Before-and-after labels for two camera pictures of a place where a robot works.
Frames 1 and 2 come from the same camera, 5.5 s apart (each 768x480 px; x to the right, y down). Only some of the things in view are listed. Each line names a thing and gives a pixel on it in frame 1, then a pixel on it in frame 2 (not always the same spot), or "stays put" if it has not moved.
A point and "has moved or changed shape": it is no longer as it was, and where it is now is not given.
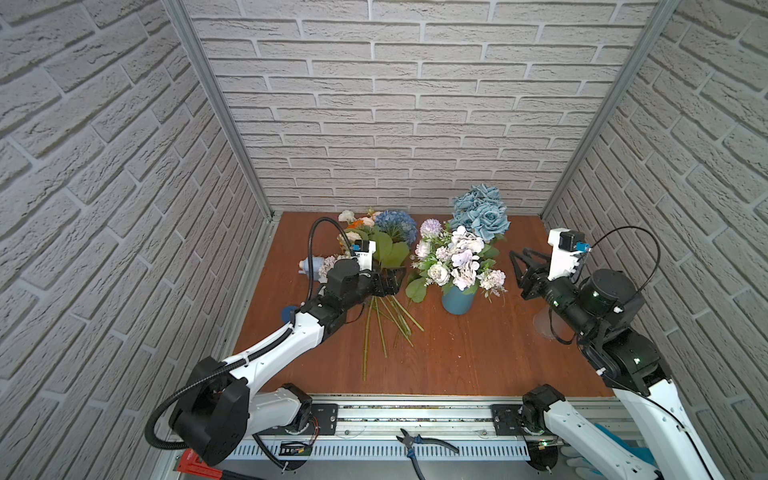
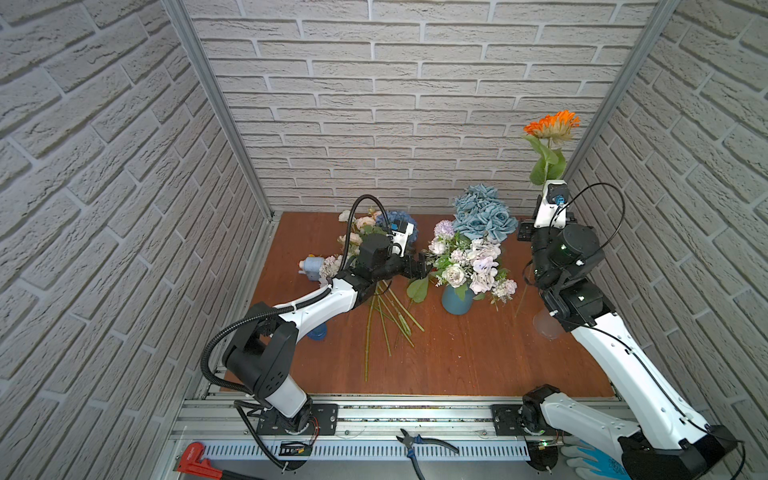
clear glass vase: [551, 323] stays put
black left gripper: [387, 287] -> [421, 269]
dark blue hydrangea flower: [398, 225] stays put
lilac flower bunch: [317, 264] stays put
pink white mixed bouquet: [454, 257] has moved or changed shape
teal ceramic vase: [457, 302] stays put
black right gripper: [536, 282] -> [527, 235]
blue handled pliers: [409, 441] stays put
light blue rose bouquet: [481, 212] stays put
